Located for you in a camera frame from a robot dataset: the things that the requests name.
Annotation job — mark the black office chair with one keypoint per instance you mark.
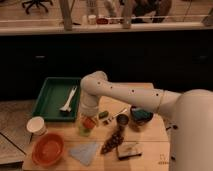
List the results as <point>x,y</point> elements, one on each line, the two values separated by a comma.
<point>38,3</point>

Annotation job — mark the teal sponge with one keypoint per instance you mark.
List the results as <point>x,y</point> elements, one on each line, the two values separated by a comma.
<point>142,115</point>

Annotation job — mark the dark brown bowl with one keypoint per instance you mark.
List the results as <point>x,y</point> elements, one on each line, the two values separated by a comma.
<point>138,122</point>

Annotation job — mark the green plastic cup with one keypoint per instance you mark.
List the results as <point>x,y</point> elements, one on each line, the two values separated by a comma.
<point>82,130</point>

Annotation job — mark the red apple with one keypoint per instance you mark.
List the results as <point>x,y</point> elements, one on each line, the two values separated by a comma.
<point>89,123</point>

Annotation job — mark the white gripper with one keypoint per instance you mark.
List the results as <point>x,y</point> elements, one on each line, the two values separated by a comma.
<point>88,110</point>

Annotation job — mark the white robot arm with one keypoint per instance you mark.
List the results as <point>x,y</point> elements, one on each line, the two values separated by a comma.
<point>191,114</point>

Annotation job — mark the grey folded cloth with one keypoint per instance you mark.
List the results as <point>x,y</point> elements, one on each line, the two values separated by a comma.
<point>84,153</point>

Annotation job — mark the white paper cup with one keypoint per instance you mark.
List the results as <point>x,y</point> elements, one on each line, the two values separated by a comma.
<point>36,125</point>

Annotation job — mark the green plastic tray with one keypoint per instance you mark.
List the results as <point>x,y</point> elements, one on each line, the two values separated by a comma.
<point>53,95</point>

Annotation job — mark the white spatula utensil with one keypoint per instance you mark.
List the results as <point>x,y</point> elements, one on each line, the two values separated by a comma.
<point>66,107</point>

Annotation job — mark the wooden tabletop board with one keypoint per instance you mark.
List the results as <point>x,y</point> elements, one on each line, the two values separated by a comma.
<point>152,142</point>

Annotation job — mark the orange bowl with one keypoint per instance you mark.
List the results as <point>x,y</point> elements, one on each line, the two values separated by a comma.
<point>48,150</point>

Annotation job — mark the metal measuring cup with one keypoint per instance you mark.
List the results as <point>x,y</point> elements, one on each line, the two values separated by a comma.
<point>121,119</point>

